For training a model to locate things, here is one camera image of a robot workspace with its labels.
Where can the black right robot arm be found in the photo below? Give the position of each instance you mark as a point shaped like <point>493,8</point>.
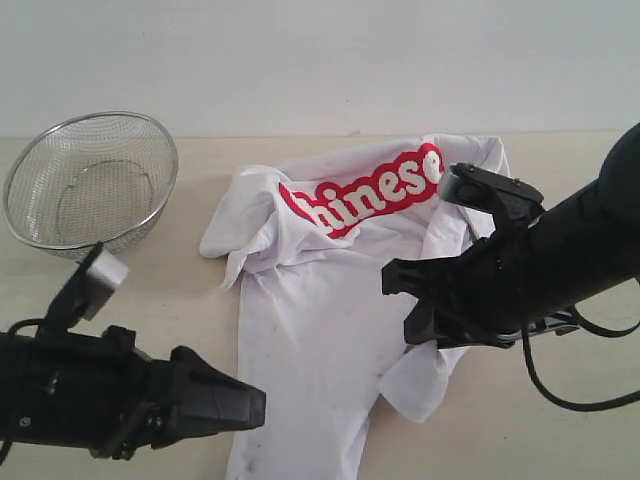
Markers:
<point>596,235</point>

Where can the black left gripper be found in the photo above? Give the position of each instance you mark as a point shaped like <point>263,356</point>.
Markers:
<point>103,395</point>

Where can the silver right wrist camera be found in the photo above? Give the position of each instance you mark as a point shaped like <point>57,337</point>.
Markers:
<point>511,202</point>

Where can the white t-shirt red lettering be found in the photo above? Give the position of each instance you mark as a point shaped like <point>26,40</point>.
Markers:
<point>306,242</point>

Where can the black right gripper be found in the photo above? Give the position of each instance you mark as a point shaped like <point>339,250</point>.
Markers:
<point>481,297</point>

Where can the metal wire mesh basket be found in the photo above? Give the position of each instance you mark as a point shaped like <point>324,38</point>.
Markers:
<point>101,177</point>

